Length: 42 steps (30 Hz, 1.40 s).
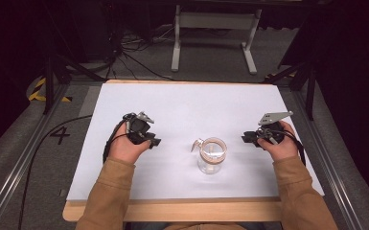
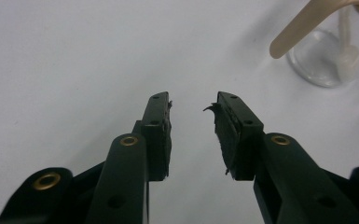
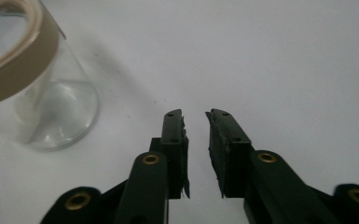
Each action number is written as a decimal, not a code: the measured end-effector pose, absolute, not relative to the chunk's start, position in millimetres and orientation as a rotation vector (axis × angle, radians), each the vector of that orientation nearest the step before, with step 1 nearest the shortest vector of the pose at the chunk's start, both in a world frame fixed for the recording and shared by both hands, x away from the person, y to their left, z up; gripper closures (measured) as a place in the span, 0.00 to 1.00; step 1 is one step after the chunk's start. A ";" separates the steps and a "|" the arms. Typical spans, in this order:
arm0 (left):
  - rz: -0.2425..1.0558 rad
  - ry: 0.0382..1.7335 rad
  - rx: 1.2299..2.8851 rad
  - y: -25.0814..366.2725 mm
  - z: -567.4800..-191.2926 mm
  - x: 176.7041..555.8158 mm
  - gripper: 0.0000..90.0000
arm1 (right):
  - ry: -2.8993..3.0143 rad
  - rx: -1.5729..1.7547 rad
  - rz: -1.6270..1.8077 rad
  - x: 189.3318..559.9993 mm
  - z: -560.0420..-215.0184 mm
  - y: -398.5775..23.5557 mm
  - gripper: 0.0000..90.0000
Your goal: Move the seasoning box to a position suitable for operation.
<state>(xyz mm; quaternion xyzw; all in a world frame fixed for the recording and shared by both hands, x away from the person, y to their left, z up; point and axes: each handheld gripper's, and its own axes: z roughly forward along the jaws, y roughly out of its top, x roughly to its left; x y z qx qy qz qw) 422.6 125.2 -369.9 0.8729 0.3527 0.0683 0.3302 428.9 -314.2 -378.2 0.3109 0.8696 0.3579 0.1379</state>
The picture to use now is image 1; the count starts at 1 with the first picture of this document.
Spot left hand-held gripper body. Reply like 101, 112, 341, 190
123, 111, 155, 146

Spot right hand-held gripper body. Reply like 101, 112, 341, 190
254, 110, 294, 146

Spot clear glass jar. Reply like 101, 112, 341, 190
190, 136, 228, 175

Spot person's right hand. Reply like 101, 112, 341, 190
257, 120, 300, 162

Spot person's left hand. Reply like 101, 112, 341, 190
107, 122, 152, 165

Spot white paper sheet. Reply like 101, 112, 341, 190
66, 82, 326, 202

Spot black tripod stand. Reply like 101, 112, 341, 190
41, 0, 106, 116
262, 60, 317, 122

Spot yellow black hazard tape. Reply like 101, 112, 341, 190
28, 76, 73, 104

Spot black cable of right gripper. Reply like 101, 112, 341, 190
276, 128, 307, 167

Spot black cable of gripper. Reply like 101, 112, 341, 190
276, 128, 307, 167
17, 114, 132, 230

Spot aluminium floor rail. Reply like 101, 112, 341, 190
291, 90, 369, 230
0, 83, 70, 230

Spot bundle of floor cables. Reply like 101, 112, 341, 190
104, 25, 176, 82

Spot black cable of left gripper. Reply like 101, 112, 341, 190
17, 114, 132, 230

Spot grey metal table frame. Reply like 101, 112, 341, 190
171, 4, 264, 76

